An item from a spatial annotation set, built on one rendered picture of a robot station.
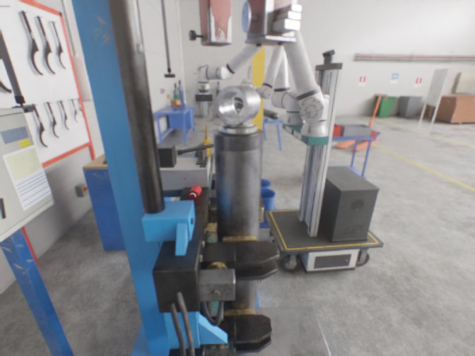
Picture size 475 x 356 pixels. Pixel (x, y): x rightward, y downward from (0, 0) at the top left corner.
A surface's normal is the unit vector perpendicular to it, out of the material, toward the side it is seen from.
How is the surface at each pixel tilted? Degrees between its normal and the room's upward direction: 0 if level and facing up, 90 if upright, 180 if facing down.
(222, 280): 0
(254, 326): 0
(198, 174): 90
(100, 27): 90
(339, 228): 90
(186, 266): 0
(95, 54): 90
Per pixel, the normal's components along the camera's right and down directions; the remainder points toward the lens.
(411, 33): 0.04, 0.38
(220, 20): 0.51, 0.33
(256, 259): 0.00, -0.92
